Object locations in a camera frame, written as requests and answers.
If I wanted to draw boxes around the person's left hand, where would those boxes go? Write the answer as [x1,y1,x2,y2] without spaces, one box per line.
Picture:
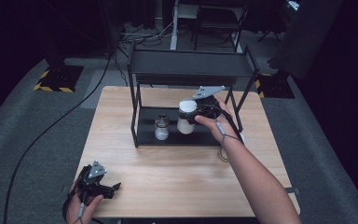
[65,185,104,224]

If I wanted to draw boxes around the person's right hand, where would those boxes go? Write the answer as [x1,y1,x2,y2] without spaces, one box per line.
[194,95,246,147]

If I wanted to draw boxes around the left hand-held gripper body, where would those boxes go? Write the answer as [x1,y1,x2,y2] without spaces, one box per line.
[75,160,113,200]

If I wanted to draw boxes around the black yellow-striped stand base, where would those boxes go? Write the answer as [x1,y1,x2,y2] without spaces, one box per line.
[255,69,296,100]
[33,46,85,93]

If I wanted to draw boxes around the dark grey panel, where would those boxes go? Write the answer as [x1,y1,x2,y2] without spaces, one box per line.
[267,0,345,80]

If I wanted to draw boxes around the white metal stand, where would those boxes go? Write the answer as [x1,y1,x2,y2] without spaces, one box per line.
[169,0,200,51]

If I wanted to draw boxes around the long black floor cable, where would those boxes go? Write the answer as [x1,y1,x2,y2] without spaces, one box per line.
[3,52,115,224]

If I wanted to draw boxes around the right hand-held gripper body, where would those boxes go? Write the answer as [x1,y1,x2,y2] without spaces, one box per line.
[192,85,227,126]

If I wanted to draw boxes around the black folding chair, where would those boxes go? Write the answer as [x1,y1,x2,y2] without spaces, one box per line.
[193,0,250,53]

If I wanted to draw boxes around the grey wrist lanyard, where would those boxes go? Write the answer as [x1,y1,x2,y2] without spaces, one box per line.
[76,192,88,224]
[214,120,244,147]

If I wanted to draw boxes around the silver-lid glass jar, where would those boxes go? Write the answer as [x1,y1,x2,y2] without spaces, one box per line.
[154,113,171,141]

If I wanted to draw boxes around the black two-tier metal rack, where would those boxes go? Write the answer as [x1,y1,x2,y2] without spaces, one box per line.
[127,43,260,148]

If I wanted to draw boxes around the bundle of floor cables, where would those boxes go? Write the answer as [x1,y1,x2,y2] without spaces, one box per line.
[117,21,175,49]

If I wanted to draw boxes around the white-lid jar yellow contents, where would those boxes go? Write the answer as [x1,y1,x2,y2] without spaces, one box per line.
[218,133,246,163]

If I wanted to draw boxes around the thin black floor cable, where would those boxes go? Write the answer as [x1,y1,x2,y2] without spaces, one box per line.
[112,53,130,88]

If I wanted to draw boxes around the white-lid jar white contents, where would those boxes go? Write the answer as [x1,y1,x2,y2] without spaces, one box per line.
[176,98,199,135]

